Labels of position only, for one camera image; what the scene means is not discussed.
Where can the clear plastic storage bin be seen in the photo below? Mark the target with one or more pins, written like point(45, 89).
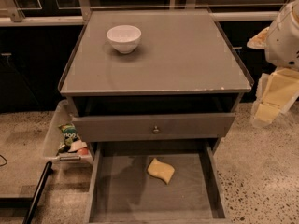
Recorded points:
point(54, 138)

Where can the white ceramic bowl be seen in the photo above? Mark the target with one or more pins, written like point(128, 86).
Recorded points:
point(124, 38)

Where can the black bar on floor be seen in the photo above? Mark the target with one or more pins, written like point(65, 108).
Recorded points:
point(38, 192)

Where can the round metal drawer knob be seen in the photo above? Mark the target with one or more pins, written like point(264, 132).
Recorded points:
point(156, 129)

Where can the white railing frame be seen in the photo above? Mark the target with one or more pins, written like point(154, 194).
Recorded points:
point(47, 12)

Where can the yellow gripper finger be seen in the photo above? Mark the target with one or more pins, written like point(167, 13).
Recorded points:
point(258, 41)
point(275, 95)

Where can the white and red snack packet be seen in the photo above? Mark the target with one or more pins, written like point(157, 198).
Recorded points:
point(77, 147)

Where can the grey open middle drawer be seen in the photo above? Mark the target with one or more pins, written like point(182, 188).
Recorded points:
point(122, 191)

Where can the green chip bag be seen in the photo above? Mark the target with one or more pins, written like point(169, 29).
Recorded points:
point(69, 132)

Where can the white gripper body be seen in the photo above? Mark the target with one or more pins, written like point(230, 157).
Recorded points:
point(282, 44)

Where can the grey top drawer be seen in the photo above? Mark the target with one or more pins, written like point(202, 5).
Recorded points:
point(139, 127)

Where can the grey wooden drawer cabinet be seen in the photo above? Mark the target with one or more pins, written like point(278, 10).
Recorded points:
point(182, 65)

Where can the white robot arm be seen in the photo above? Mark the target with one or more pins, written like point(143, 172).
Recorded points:
point(277, 92)

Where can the yellow sponge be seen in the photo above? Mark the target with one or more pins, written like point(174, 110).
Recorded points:
point(161, 170)

